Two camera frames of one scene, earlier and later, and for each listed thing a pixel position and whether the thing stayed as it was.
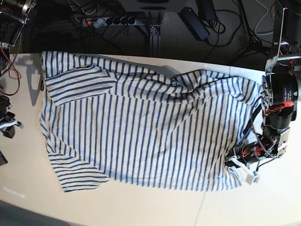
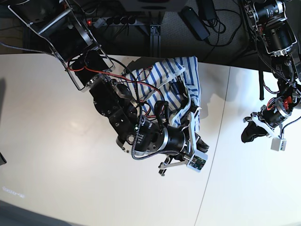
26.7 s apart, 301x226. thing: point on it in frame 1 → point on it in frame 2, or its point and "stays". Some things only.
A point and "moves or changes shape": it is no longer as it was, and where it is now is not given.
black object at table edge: x=3 y=160 stays
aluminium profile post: x=154 y=49 stays
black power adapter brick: x=194 y=23 stays
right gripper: x=248 y=152 → x=251 y=130
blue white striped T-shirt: x=138 y=128 moves or changes shape
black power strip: x=109 y=21 stays
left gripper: x=7 y=121 → x=193 y=141
